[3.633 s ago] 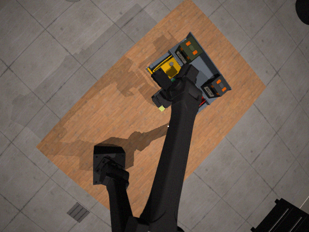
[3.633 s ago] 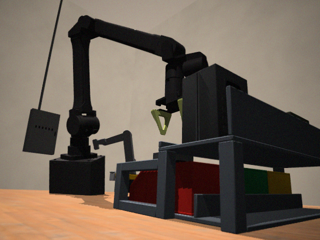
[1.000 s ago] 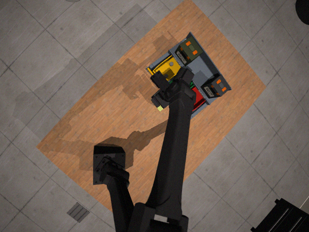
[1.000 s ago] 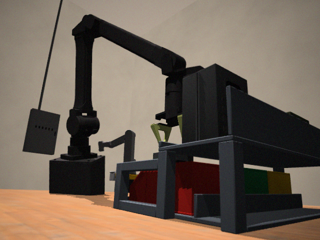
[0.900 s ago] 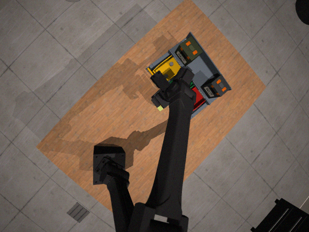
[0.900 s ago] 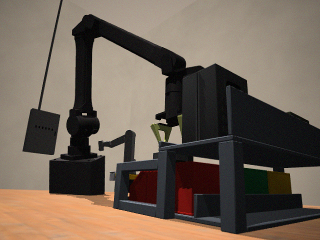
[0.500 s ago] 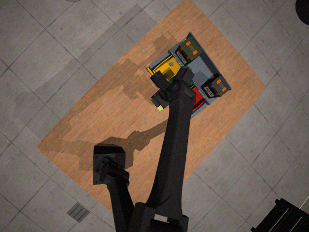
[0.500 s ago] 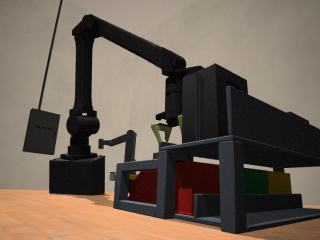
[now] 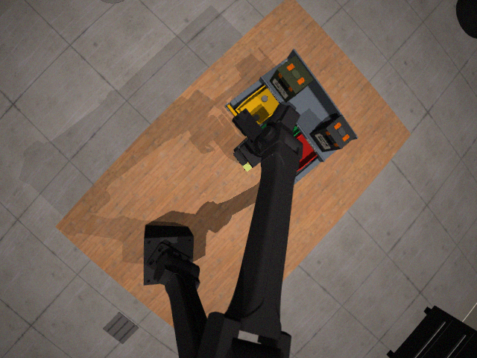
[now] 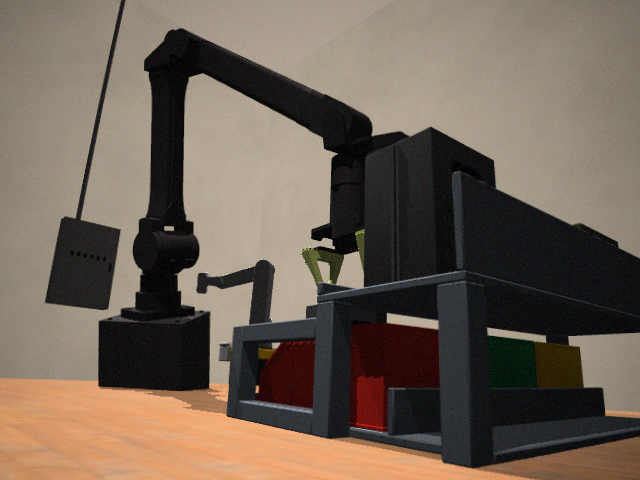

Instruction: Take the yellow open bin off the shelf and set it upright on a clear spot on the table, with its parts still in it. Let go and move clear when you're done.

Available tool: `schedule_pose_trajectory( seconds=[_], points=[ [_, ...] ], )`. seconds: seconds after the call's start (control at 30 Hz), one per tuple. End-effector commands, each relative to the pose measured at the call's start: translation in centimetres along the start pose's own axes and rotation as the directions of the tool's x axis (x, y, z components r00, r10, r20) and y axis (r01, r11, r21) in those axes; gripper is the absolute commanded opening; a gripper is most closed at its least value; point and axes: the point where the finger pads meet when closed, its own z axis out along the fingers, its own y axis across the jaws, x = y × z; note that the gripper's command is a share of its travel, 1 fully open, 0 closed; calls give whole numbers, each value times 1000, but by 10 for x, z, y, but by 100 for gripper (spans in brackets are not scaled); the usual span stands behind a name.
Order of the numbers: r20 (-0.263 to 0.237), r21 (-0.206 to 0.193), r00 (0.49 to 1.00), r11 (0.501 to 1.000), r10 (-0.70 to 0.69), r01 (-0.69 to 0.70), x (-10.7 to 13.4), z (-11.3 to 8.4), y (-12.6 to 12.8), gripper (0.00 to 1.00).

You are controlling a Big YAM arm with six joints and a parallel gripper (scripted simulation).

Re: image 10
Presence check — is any green open bin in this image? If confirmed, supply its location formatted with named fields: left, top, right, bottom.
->
left=488, top=335, right=538, bottom=388

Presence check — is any yellow bin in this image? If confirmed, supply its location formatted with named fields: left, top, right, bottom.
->
left=534, top=342, right=584, bottom=388

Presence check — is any yellow bar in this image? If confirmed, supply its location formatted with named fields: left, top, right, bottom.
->
left=258, top=349, right=275, bottom=360

